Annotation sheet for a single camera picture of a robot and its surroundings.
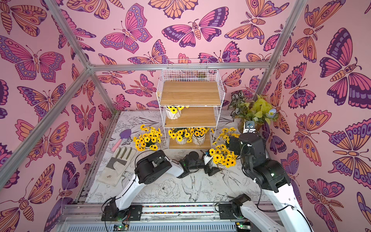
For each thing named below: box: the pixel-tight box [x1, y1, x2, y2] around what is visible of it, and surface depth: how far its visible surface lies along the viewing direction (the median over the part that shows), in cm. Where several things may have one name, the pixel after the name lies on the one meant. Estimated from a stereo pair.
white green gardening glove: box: [96, 146, 137, 187], surface depth 92 cm
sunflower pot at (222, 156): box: [209, 144, 237, 169], surface depth 79 cm
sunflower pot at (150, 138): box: [133, 124, 163, 152], surface depth 89 cm
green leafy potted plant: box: [227, 90, 279, 133], surface depth 92 cm
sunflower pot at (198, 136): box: [192, 127, 210, 146], surface depth 94 cm
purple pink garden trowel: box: [111, 129, 132, 153], surface depth 106 cm
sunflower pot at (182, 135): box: [168, 127, 194, 145], surface depth 92 cm
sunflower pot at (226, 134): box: [212, 127, 240, 146], surface depth 92 cm
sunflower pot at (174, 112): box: [165, 106, 189, 120], surface depth 81 cm
